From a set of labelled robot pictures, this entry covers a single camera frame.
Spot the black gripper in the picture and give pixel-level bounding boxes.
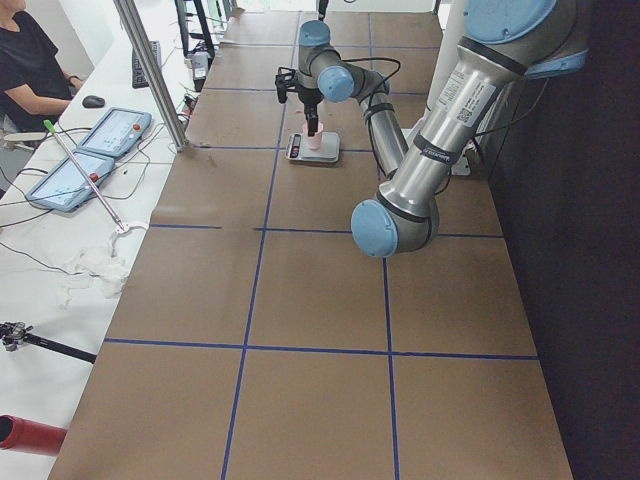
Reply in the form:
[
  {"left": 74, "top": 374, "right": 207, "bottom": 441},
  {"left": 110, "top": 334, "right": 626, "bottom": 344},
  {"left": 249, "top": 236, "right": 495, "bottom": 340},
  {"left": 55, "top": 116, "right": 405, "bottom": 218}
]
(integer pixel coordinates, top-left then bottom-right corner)
[{"left": 298, "top": 86, "right": 321, "bottom": 137}]

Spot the pink plastic cup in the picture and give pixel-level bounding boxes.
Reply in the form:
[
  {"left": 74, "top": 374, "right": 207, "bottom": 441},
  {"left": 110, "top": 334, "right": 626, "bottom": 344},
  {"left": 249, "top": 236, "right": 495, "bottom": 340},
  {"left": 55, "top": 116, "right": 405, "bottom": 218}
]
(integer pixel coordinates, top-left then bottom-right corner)
[{"left": 302, "top": 122, "right": 324, "bottom": 151}]

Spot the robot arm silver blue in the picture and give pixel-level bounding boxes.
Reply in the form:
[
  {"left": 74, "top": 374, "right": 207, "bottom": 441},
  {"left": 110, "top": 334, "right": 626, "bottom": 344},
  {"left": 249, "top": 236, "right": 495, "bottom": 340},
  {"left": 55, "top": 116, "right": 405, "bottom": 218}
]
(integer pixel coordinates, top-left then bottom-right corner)
[{"left": 278, "top": 1, "right": 592, "bottom": 258}]

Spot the silver digital kitchen scale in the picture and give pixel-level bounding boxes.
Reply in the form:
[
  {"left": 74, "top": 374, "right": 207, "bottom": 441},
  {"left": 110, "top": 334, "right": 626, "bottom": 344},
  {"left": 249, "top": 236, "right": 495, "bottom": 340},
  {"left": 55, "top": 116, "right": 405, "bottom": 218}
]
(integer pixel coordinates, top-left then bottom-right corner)
[{"left": 286, "top": 132, "right": 340, "bottom": 165}]

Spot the black keyboard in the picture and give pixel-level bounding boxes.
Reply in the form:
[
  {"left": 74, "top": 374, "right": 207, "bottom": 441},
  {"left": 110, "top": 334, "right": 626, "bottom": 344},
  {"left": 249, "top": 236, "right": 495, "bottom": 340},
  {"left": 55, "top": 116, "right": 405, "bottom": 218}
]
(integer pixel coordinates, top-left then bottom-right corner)
[{"left": 131, "top": 40, "right": 162, "bottom": 89}]

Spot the upper teach pendant tablet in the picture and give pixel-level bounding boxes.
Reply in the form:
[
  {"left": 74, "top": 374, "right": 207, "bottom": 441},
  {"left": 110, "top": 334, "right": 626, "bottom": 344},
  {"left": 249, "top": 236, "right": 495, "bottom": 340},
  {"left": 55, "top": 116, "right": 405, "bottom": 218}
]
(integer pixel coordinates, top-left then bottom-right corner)
[{"left": 77, "top": 107, "right": 152, "bottom": 159}]

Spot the teach pendant tablet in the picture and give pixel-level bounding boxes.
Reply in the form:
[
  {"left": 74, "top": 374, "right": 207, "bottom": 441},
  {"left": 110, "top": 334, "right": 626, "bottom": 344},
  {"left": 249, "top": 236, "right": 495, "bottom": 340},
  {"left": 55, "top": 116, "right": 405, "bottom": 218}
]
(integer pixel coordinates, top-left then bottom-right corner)
[
  {"left": 26, "top": 151, "right": 115, "bottom": 213},
  {"left": 77, "top": 107, "right": 152, "bottom": 159}
]

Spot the black computer mouse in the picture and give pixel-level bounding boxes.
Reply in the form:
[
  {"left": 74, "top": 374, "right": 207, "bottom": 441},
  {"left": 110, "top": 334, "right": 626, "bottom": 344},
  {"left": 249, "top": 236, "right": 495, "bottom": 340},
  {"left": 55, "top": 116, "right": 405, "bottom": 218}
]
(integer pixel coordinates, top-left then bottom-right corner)
[{"left": 82, "top": 95, "right": 106, "bottom": 109}]

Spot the lower teach pendant tablet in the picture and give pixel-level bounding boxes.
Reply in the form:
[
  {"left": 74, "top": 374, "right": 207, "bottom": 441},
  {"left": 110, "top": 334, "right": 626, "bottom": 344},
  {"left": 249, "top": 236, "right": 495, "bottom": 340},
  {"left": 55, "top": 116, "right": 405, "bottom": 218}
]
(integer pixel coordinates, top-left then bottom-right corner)
[{"left": 26, "top": 151, "right": 115, "bottom": 213}]

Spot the long reacher grabber stick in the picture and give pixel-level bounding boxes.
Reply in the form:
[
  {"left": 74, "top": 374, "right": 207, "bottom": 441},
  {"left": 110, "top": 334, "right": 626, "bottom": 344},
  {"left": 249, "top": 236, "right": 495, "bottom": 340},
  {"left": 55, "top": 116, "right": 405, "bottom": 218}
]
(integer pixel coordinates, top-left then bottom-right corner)
[{"left": 43, "top": 120, "right": 149, "bottom": 236}]

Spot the crumpled white tissue pile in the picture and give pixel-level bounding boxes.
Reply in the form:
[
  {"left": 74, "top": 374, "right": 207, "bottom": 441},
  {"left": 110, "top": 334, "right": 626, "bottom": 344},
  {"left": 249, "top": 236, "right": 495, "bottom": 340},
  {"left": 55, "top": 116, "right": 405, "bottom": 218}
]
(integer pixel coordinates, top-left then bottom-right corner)
[{"left": 56, "top": 233, "right": 129, "bottom": 309}]

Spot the person in black shirt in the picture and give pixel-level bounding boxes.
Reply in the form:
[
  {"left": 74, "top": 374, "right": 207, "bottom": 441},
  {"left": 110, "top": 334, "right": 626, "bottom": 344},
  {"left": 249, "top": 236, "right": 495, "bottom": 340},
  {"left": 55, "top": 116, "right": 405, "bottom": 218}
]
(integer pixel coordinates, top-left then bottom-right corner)
[{"left": 1, "top": 1, "right": 84, "bottom": 132}]

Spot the red fire extinguisher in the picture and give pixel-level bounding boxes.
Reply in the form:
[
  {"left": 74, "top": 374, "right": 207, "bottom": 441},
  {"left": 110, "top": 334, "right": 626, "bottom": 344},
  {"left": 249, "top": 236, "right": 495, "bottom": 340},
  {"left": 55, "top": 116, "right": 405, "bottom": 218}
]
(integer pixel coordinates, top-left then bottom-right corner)
[{"left": 1, "top": 415, "right": 67, "bottom": 456}]

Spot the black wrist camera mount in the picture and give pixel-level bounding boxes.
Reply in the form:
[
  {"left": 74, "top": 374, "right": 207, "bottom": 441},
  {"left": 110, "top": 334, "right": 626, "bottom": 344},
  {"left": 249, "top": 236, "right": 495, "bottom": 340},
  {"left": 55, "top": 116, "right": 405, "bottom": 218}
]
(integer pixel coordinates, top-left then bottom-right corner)
[{"left": 275, "top": 67, "right": 298, "bottom": 104}]

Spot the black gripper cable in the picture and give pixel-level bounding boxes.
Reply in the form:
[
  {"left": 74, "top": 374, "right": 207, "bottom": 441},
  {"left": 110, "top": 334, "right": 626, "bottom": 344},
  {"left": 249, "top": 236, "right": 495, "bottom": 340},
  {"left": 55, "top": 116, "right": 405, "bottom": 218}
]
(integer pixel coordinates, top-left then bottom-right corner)
[{"left": 344, "top": 57, "right": 551, "bottom": 196}]

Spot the aluminium frame post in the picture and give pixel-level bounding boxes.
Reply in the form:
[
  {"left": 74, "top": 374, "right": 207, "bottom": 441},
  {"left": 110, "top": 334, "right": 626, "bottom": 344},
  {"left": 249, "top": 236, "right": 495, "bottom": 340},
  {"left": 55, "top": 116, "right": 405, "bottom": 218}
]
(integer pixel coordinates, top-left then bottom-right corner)
[{"left": 113, "top": 0, "right": 188, "bottom": 152}]

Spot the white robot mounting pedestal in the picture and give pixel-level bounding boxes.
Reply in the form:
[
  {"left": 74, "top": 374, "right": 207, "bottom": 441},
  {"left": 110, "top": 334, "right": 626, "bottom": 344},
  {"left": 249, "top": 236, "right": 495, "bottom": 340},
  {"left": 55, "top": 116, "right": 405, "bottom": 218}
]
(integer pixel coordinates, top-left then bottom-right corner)
[{"left": 401, "top": 126, "right": 472, "bottom": 177}]

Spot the black camera tripod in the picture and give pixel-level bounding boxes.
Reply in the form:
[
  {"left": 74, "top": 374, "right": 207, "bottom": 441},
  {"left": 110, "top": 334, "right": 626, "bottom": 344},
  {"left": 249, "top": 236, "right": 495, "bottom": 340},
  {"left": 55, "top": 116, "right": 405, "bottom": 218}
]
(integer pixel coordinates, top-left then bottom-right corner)
[{"left": 1, "top": 322, "right": 97, "bottom": 364}]

